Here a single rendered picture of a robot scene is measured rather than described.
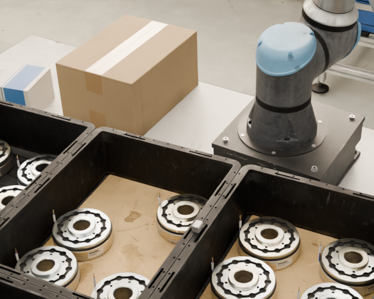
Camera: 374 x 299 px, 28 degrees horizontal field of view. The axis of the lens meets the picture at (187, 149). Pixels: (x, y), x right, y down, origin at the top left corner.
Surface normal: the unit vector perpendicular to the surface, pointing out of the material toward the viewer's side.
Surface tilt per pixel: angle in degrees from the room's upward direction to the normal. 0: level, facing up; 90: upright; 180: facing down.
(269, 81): 92
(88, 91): 90
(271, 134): 75
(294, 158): 3
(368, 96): 0
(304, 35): 10
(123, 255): 0
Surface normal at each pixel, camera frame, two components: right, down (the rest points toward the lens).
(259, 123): -0.76, 0.14
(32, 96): 0.95, 0.16
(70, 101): -0.50, 0.52
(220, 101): -0.04, -0.81
